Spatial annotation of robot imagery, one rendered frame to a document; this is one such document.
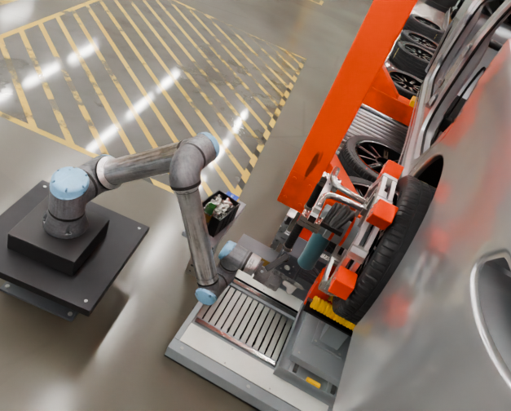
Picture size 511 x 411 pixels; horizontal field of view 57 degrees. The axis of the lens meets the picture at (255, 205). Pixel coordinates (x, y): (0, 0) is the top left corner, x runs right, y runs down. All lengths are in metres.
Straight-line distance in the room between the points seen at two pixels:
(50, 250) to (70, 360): 0.50
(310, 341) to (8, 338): 1.37
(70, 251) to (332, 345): 1.30
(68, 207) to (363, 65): 1.40
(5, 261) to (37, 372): 0.48
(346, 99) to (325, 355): 1.22
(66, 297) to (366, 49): 1.64
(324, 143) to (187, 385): 1.32
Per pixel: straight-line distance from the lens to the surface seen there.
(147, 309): 2.53
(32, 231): 2.26
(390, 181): 2.01
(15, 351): 2.36
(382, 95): 4.28
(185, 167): 1.71
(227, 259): 2.00
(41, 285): 2.18
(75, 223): 2.20
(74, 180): 2.10
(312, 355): 2.39
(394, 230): 1.77
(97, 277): 2.22
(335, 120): 2.32
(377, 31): 2.19
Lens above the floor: 2.00
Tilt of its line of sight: 36 degrees down
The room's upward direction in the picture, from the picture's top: 24 degrees clockwise
